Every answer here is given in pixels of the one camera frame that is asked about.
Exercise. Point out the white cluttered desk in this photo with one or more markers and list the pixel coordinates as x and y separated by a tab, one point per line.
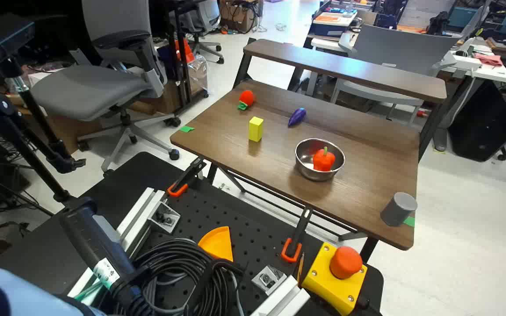
482	63

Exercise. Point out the cardboard box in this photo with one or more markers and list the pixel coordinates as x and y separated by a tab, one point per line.
237	14

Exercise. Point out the small green block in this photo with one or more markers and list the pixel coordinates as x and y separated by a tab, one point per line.
241	105

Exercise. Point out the stainless steel bowl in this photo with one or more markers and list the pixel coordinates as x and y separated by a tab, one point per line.
306	166

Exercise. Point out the orange black bar clamp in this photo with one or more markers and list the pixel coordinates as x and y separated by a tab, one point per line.
290	247
178	187

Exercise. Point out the short aluminium extrusion rail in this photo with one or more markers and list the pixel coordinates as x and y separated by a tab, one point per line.
285	298

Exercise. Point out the yellow rectangular block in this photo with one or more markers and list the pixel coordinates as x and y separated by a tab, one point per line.
255	130

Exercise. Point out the long aluminium extrusion rail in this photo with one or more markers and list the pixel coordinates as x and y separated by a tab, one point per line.
139	212

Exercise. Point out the green tape square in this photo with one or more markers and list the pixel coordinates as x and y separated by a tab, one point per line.
186	128
409	221

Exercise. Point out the dark cylindrical post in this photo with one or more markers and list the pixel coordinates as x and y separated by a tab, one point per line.
91	237

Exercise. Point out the yellow emergency stop box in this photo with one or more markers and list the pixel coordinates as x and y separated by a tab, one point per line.
329	282

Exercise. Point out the raised wooden desk shelf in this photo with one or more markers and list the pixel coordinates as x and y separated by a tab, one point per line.
346	66

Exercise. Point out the silver corner bracket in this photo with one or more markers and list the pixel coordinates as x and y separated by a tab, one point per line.
269	279
165	217

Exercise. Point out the grey cylinder cup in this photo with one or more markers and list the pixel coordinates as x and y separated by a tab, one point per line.
397	210

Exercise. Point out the black tripod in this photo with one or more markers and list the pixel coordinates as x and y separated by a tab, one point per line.
26	151

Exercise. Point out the black perforated base board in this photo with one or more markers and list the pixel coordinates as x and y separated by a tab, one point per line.
241	228

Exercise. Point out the purple toy eggplant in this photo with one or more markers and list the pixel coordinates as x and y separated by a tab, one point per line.
295	116

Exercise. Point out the black background office chair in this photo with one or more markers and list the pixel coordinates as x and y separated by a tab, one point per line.
202	22

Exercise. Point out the grey office chair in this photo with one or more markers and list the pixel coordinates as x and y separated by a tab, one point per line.
86	87

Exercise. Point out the orange triangular plastic piece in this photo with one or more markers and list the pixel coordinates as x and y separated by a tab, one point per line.
218	244

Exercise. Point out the black bag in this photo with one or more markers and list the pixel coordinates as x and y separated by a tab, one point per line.
483	124

